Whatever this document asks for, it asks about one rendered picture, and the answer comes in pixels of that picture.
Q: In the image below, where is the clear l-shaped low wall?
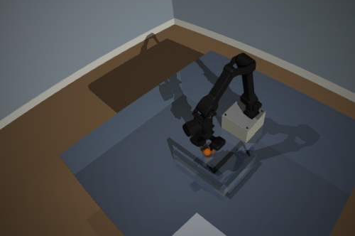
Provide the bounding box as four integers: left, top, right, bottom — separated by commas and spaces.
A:
172, 150, 256, 190

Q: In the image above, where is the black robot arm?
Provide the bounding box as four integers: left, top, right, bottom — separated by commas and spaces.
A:
182, 53, 262, 147

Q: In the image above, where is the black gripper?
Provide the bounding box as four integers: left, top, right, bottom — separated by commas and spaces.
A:
201, 125, 225, 151

